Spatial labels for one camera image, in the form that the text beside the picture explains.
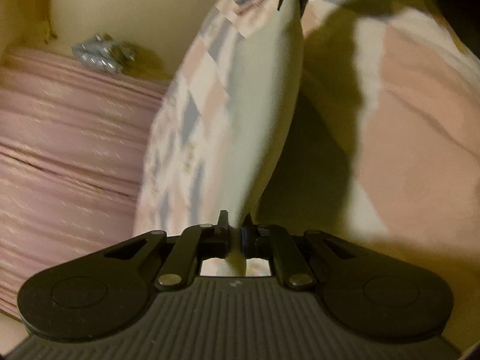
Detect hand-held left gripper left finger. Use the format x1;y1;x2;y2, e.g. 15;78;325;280
101;210;230;291

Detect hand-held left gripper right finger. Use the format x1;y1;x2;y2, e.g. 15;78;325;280
240;213;376;291

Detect light green garment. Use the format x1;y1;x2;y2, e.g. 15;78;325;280
221;0;304;278

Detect checkered patchwork quilt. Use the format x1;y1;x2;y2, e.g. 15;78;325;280
133;0;480;271

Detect pink curtain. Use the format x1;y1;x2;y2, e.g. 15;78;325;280
0;47;169;319

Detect silvery fabric bundle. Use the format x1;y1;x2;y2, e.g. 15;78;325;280
71;34;136;74

